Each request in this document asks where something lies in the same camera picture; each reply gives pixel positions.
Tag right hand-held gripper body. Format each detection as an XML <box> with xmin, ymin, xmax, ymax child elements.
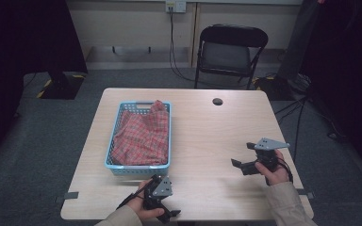
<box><xmin>253</xmin><ymin>137</ymin><xmax>291</xmax><ymax>174</ymax></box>

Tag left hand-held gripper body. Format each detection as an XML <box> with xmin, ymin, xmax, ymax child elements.
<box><xmin>142</xmin><ymin>174</ymin><xmax>173</xmax><ymax>212</ymax></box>

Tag red plaid cloth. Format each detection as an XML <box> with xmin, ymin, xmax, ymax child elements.
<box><xmin>110</xmin><ymin>99</ymin><xmax>171</xmax><ymax>167</ymax></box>

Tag blue plastic basket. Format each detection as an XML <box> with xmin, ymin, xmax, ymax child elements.
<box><xmin>104</xmin><ymin>100</ymin><xmax>173</xmax><ymax>176</ymax></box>

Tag person's right hand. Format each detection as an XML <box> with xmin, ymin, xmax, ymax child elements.
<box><xmin>255</xmin><ymin>148</ymin><xmax>292</xmax><ymax>187</ymax></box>

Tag person's left hand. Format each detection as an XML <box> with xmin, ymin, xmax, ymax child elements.
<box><xmin>125</xmin><ymin>180</ymin><xmax>166</xmax><ymax>221</ymax></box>

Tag grey tape piece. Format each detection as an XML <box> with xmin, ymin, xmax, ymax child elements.
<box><xmin>55</xmin><ymin>190</ymin><xmax>80</xmax><ymax>203</ymax></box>
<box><xmin>297</xmin><ymin>188</ymin><xmax>316</xmax><ymax>201</ymax></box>

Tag black floor base with stripes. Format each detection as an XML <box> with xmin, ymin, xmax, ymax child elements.
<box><xmin>253</xmin><ymin>74</ymin><xmax>298</xmax><ymax>102</ymax></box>

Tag black folding chair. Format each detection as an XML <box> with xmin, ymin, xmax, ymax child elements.
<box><xmin>193</xmin><ymin>24</ymin><xmax>270</xmax><ymax>90</ymax></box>

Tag dark curtain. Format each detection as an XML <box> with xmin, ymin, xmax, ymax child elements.
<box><xmin>0</xmin><ymin>0</ymin><xmax>89</xmax><ymax>168</ymax></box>
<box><xmin>301</xmin><ymin>0</ymin><xmax>362</xmax><ymax>182</ymax></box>

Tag grey leaning panel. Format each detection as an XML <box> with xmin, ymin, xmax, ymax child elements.
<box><xmin>277</xmin><ymin>0</ymin><xmax>323</xmax><ymax>81</ymax></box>

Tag black stand base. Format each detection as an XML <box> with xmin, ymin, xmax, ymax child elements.
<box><xmin>37</xmin><ymin>71</ymin><xmax>87</xmax><ymax>101</ymax></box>

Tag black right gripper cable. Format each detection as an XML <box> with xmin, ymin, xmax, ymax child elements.
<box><xmin>265</xmin><ymin>155</ymin><xmax>294</xmax><ymax>186</ymax></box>

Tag black left gripper strap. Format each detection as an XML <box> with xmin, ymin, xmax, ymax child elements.
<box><xmin>115</xmin><ymin>183</ymin><xmax>154</xmax><ymax>213</ymax></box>

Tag black floor cables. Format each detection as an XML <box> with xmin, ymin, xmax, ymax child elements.
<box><xmin>274</xmin><ymin>93</ymin><xmax>310</xmax><ymax>164</ymax></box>

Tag black wall socket cable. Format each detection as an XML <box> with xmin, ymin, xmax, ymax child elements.
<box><xmin>168</xmin><ymin>7</ymin><xmax>202</xmax><ymax>85</ymax></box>

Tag white wall socket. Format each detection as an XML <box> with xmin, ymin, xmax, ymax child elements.
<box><xmin>165</xmin><ymin>0</ymin><xmax>188</xmax><ymax>14</ymax></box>

